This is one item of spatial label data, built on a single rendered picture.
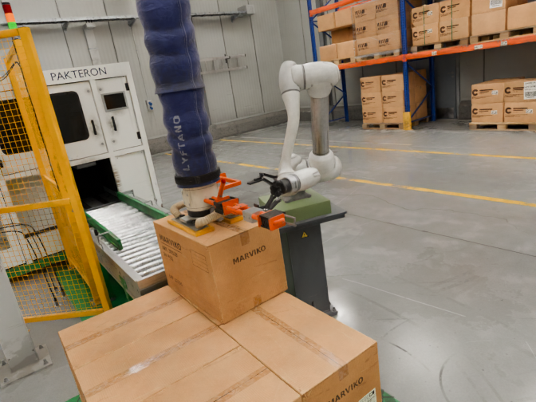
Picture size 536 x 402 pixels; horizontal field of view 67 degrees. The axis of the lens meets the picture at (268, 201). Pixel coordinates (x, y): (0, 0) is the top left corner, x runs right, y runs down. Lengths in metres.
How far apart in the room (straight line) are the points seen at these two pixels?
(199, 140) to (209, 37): 11.07
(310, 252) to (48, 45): 9.59
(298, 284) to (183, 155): 1.23
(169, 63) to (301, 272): 1.53
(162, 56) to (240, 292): 1.12
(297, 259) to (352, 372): 1.11
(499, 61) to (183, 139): 8.81
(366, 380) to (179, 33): 1.63
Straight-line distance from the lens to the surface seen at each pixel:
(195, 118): 1.94
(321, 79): 2.25
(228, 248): 1.86
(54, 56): 11.37
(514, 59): 10.06
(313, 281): 2.77
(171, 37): 1.92
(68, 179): 3.03
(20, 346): 3.25
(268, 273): 2.04
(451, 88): 10.61
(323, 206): 2.50
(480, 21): 8.89
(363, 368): 1.76
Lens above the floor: 1.61
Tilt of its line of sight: 17 degrees down
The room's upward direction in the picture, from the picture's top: 9 degrees counter-clockwise
